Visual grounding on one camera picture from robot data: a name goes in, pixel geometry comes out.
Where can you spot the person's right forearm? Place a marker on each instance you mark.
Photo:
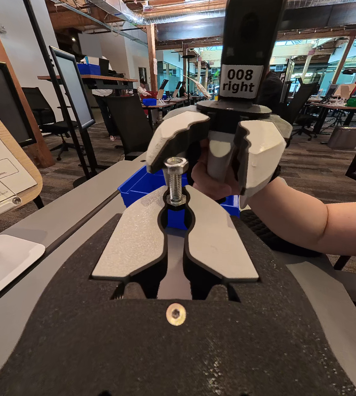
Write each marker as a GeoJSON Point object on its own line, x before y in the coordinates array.
{"type": "Point", "coordinates": [304, 216]}

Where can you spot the wooden post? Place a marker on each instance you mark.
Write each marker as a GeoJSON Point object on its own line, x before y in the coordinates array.
{"type": "Point", "coordinates": [38, 148]}

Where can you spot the short thick steel bolt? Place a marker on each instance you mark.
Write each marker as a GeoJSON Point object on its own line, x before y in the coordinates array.
{"type": "Point", "coordinates": [175, 185]}

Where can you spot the small blue bin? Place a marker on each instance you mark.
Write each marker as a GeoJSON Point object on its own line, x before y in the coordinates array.
{"type": "Point", "coordinates": [149, 102]}

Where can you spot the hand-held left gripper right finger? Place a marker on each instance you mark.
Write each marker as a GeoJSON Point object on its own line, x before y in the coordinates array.
{"type": "Point", "coordinates": [221, 244]}

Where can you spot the blue storage crate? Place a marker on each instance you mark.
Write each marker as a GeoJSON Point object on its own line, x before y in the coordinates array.
{"type": "Point", "coordinates": [88, 69]}

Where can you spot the black office chair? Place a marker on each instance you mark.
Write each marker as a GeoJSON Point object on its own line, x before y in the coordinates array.
{"type": "Point", "coordinates": [128, 123]}
{"type": "Point", "coordinates": [38, 105]}
{"type": "Point", "coordinates": [303, 99]}

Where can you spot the grey trash can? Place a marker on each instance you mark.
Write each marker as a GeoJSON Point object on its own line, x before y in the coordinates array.
{"type": "Point", "coordinates": [346, 137]}

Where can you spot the blue plastic bin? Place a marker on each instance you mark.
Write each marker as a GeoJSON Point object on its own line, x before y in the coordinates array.
{"type": "Point", "coordinates": [134, 188]}

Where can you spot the black mesh pad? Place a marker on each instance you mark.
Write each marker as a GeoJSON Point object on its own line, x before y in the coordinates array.
{"type": "Point", "coordinates": [258, 229]}

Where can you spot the black round-base sign stand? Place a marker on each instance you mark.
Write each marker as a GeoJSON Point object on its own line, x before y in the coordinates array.
{"type": "Point", "coordinates": [86, 151]}

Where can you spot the wooden top desk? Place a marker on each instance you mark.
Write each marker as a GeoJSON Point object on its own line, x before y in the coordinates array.
{"type": "Point", "coordinates": [72, 77]}

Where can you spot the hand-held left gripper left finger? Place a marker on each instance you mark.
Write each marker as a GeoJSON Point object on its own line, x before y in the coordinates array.
{"type": "Point", "coordinates": [131, 244]}

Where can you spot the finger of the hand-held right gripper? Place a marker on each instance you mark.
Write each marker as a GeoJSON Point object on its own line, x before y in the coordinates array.
{"type": "Point", "coordinates": [171, 126]}
{"type": "Point", "coordinates": [264, 154]}

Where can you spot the large steel hex nut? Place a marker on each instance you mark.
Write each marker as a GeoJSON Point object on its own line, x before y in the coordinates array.
{"type": "Point", "coordinates": [176, 203]}

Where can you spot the person's right hand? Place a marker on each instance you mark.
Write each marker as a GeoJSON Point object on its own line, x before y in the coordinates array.
{"type": "Point", "coordinates": [215, 190]}

